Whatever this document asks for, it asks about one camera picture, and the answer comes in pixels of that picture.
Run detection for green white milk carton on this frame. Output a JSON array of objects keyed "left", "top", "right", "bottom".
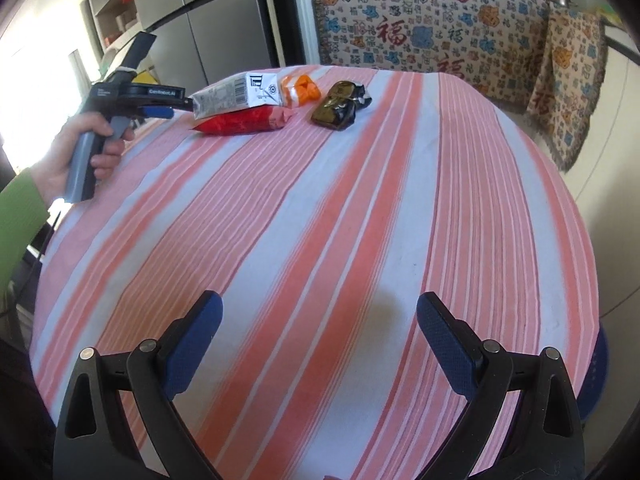
[{"left": 191, "top": 72, "right": 282, "bottom": 120}]

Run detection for dark foil wrapper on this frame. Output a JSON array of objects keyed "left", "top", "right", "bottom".
[{"left": 310, "top": 80, "right": 372, "bottom": 131}]

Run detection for grey refrigerator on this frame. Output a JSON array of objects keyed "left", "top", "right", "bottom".
[{"left": 134, "top": 0, "right": 278, "bottom": 93}]

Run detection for pink striped tablecloth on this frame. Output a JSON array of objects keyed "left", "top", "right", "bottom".
[{"left": 30, "top": 66, "right": 599, "bottom": 479}]

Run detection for green sleeved left forearm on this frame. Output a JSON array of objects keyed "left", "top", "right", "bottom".
[{"left": 0, "top": 166, "right": 51, "bottom": 299}]

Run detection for person left hand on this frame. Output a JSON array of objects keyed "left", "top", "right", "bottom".
[{"left": 27, "top": 112, "right": 137, "bottom": 206}]

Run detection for orange white snack wrapper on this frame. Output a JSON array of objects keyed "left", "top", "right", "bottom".
[{"left": 280, "top": 74, "right": 321, "bottom": 107}]

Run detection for blue trash bin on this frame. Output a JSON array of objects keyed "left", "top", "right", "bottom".
[{"left": 577, "top": 326, "right": 608, "bottom": 424}]

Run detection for patterned fabric cover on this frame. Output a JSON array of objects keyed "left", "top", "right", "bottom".
[{"left": 311, "top": 0, "right": 608, "bottom": 171}]

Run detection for red plastic wrapper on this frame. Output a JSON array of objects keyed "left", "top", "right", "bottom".
[{"left": 191, "top": 105, "right": 294, "bottom": 136}]

